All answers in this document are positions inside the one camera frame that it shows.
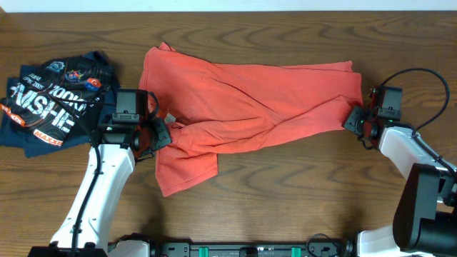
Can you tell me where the black printed folded shirt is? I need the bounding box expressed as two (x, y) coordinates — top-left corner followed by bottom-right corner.
(1, 56), (114, 146)

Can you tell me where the orange red t-shirt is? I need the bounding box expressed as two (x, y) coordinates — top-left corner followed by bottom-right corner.
(139, 44), (363, 196)

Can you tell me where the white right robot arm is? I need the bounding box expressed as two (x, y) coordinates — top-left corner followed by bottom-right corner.
(341, 106), (456, 256)

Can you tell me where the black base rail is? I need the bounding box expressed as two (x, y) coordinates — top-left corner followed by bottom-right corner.
(117, 233), (354, 257)

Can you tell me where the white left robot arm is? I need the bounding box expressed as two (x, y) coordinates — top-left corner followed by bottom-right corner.
(29, 114), (171, 256)

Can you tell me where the dark blue folded shirt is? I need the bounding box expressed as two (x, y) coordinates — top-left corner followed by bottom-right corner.
(1, 51), (120, 158)

